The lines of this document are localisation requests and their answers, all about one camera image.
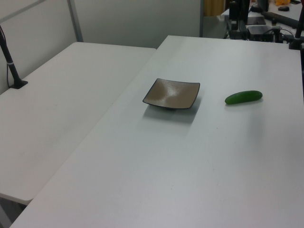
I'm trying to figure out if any green cucumber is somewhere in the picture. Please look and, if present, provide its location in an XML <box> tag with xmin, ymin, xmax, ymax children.
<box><xmin>224</xmin><ymin>90</ymin><xmax>263</xmax><ymax>105</ymax></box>

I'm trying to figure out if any brown square ceramic plate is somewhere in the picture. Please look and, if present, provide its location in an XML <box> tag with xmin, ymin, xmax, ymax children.
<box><xmin>142</xmin><ymin>78</ymin><xmax>201</xmax><ymax>111</ymax></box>

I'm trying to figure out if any black equipment rack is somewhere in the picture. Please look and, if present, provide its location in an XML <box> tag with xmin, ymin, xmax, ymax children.
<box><xmin>226</xmin><ymin>0</ymin><xmax>250</xmax><ymax>40</ymax></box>

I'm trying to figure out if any black flat electronics box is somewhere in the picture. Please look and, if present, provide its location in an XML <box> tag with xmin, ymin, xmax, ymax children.
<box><xmin>247</xmin><ymin>25</ymin><xmax>274</xmax><ymax>42</ymax></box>

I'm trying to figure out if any black pole with flat base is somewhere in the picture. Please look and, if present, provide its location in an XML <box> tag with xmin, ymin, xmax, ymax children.
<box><xmin>0</xmin><ymin>25</ymin><xmax>29</xmax><ymax>90</ymax></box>

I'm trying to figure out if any black keyboard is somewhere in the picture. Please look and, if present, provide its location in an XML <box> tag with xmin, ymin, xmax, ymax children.
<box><xmin>261</xmin><ymin>11</ymin><xmax>300</xmax><ymax>29</ymax></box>

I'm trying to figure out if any black cable bundle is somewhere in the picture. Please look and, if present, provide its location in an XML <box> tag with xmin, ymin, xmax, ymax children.
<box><xmin>273</xmin><ymin>27</ymin><xmax>295</xmax><ymax>44</ymax></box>

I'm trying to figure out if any black camera stand with clamp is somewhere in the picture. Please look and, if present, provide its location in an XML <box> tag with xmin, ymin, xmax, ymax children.
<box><xmin>288</xmin><ymin>0</ymin><xmax>304</xmax><ymax>50</ymax></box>

